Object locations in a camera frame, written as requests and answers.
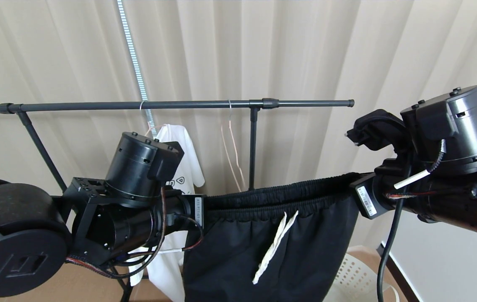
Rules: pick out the beige curtain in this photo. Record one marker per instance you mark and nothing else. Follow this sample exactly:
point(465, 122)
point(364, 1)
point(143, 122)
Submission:
point(305, 50)

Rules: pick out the black garment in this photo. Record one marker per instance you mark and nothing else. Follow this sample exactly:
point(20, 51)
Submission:
point(230, 260)

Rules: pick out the white garment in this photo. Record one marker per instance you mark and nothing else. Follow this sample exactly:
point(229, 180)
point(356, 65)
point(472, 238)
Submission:
point(186, 167)

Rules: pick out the black clothes rack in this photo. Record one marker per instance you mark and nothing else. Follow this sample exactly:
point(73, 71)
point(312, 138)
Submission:
point(96, 105)

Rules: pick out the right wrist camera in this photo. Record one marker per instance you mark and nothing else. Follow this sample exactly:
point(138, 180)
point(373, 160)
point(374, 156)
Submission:
point(381, 126)

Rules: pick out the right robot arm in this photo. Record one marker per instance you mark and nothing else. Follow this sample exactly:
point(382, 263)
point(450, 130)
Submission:
point(465, 121)

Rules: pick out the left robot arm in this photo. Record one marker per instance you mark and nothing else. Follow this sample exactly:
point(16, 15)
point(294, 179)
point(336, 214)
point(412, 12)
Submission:
point(12, 235)

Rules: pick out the pink clothes hanger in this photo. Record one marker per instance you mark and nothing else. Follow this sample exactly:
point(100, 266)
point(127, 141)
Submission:
point(141, 105)
point(229, 113)

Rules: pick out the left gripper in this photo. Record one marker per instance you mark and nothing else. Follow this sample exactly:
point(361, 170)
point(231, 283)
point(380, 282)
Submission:
point(186, 212)

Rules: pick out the white laundry basket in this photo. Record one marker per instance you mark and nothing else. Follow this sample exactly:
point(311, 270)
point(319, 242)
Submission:
point(356, 277)

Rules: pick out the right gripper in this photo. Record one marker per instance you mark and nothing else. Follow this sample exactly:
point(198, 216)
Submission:
point(374, 195)

